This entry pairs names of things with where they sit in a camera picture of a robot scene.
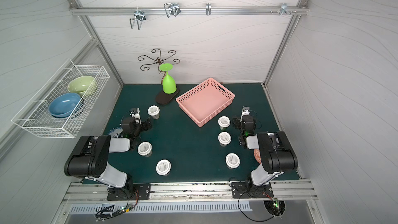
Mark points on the double metal hook middle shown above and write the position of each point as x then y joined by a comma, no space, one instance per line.
172,9

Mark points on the green upturned goblet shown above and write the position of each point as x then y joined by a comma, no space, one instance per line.
168,82

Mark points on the aluminium top rail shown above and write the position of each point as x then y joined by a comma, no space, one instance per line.
185,11

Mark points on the white slotted cable duct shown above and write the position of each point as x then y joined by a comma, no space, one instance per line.
165,207

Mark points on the double metal hook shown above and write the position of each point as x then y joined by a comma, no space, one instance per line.
138,18
172,9

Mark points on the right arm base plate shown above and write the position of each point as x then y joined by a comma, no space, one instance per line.
245,191

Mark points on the white wire wall basket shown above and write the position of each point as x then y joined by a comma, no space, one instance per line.
35,118

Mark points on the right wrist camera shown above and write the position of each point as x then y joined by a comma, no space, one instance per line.
245,111

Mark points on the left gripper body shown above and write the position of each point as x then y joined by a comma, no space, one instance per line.
144,124

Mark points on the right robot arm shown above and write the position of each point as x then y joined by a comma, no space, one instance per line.
276,153

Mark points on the metal hook right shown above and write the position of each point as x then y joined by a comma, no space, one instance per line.
284,10

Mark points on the single metal hook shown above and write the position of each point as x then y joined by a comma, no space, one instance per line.
208,9

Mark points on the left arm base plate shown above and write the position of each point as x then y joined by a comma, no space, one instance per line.
143,191

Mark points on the double metal hook left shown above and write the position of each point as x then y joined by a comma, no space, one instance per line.
138,18

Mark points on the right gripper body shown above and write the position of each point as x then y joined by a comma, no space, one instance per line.
237,123

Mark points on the orange patterned bowl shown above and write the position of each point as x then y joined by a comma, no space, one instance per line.
257,155

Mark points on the yogurt cup mid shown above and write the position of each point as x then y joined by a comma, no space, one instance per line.
145,149
224,139

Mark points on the pink plastic basket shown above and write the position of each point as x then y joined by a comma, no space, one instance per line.
205,101

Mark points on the light green bowl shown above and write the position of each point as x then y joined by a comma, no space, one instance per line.
83,86

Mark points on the blue white patterned bowl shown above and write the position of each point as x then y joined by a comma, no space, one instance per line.
116,132

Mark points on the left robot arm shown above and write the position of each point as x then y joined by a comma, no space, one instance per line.
89,158

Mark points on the aluminium rail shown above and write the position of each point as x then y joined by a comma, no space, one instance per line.
185,11
191,191

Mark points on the yogurt cup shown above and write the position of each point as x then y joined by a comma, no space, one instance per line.
232,161
154,111
224,122
163,167

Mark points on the aluminium front rail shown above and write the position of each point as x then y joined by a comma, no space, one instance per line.
191,191

